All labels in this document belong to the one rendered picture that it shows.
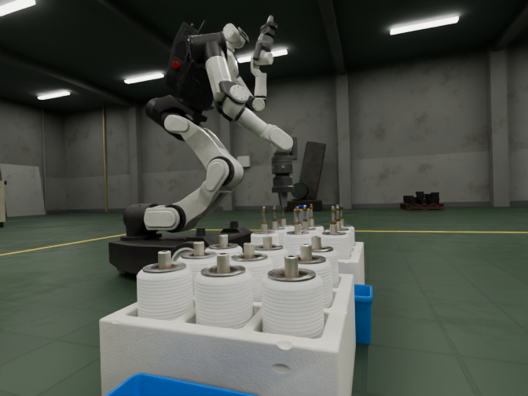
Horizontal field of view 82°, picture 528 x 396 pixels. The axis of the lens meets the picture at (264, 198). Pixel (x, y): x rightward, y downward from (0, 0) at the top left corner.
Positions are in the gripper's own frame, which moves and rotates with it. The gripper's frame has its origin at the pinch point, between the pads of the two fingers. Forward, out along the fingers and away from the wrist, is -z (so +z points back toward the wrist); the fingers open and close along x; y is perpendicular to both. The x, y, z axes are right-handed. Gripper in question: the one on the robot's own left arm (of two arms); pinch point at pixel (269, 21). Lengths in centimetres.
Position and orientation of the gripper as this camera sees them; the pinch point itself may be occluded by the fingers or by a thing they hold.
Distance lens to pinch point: 206.3
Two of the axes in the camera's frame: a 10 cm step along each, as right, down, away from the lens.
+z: -2.2, 9.7, -0.5
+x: 5.8, 0.9, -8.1
